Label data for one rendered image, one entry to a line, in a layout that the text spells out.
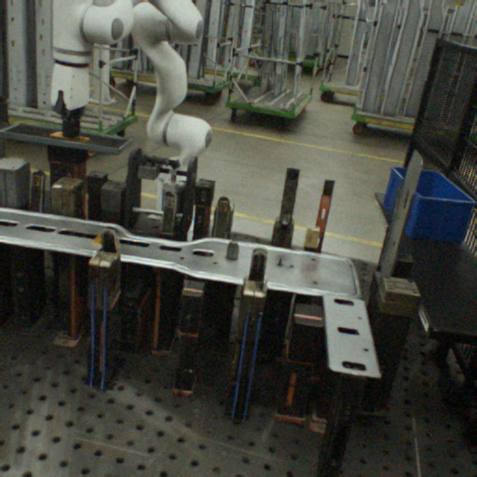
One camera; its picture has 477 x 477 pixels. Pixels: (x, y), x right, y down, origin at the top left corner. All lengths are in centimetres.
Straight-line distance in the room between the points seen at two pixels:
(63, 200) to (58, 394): 53
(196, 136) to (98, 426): 99
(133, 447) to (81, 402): 19
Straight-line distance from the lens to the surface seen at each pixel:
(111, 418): 133
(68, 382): 143
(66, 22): 131
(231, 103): 764
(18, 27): 608
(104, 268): 122
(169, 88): 178
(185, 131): 186
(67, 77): 132
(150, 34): 171
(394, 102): 816
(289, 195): 147
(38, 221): 155
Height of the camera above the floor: 161
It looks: 24 degrees down
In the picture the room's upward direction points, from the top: 7 degrees clockwise
